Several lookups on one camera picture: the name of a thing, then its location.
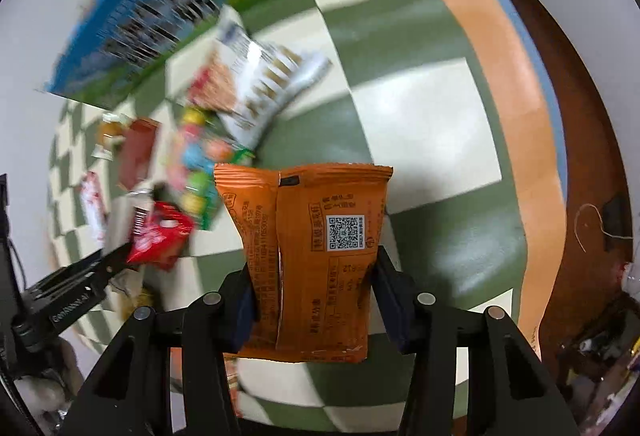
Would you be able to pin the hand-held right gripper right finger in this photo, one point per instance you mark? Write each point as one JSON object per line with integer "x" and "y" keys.
{"x": 395, "y": 306}

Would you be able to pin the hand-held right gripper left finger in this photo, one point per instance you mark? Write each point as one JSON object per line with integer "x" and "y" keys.
{"x": 246, "y": 316}

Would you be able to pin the white snack bag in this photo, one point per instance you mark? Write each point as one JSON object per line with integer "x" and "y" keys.
{"x": 260, "y": 81}

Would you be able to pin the colourful candy bag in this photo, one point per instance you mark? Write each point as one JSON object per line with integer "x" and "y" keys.
{"x": 195, "y": 166}

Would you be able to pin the orange snack packet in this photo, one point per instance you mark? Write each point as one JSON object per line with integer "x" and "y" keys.
{"x": 310, "y": 276}

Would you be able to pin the red and white snack packet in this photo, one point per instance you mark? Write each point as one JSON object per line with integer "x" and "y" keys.
{"x": 93, "y": 203}

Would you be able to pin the blue printed cardboard box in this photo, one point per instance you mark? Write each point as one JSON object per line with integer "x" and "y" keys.
{"x": 150, "y": 16}

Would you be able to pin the yellow snack packet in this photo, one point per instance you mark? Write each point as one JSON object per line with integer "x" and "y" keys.
{"x": 142, "y": 298}

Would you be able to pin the person's left hand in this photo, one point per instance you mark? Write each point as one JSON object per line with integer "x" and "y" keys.
{"x": 47, "y": 386}

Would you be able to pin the clear bun packet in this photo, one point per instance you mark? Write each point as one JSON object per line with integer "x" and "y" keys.
{"x": 111, "y": 131}

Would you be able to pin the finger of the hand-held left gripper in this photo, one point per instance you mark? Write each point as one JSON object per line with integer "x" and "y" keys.
{"x": 107, "y": 263}

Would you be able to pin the pile of mixed clutter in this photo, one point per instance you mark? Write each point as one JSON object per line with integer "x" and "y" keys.
{"x": 600, "y": 341}

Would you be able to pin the green checked tablecloth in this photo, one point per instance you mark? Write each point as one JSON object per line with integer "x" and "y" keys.
{"x": 425, "y": 116}

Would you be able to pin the dark red snack packet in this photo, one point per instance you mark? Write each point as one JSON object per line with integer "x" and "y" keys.
{"x": 137, "y": 151}

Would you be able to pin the black power adapter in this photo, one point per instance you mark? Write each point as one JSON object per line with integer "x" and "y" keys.
{"x": 614, "y": 221}

